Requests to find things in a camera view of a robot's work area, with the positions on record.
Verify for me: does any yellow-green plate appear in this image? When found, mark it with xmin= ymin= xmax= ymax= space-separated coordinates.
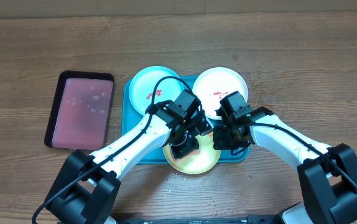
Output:
xmin=162 ymin=132 xmax=221 ymax=174

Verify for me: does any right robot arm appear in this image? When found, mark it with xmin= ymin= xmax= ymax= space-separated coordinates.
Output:
xmin=213 ymin=91 xmax=357 ymax=224

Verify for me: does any teal plastic serving tray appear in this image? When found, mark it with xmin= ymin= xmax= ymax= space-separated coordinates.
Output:
xmin=121 ymin=80 xmax=250 ymax=164

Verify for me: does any black tray with pink water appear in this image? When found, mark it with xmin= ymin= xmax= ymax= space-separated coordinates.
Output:
xmin=44 ymin=70 xmax=114 ymax=151

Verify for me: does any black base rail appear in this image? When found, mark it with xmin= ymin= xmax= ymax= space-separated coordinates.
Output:
xmin=116 ymin=215 xmax=284 ymax=224

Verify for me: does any white plate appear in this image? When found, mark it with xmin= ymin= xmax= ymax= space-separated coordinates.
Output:
xmin=192 ymin=67 xmax=249 ymax=120

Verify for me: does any green and orange sponge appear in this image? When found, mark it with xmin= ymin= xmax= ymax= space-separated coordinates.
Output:
xmin=170 ymin=141 xmax=200 ymax=160

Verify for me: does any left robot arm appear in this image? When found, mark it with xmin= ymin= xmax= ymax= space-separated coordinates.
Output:
xmin=39 ymin=90 xmax=211 ymax=223

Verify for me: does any light blue plate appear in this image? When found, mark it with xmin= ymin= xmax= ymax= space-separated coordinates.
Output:
xmin=129 ymin=66 xmax=184 ymax=115

